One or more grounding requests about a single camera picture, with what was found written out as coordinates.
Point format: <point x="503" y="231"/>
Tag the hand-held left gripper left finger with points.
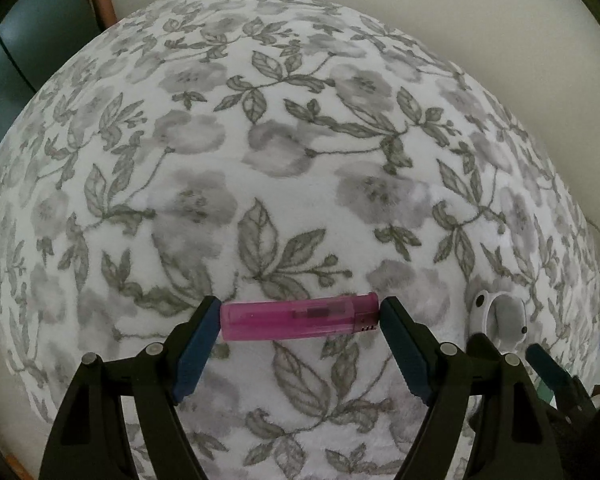
<point x="197" y="355"/>

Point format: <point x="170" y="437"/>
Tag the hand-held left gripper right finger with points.
<point x="405" y="350"/>

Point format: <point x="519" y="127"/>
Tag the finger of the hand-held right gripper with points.
<point x="550" y="371"/>

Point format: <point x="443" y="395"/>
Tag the purple plastic lighter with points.
<point x="280" y="319"/>

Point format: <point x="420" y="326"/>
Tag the dark grey cabinet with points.
<point x="20" y="60"/>

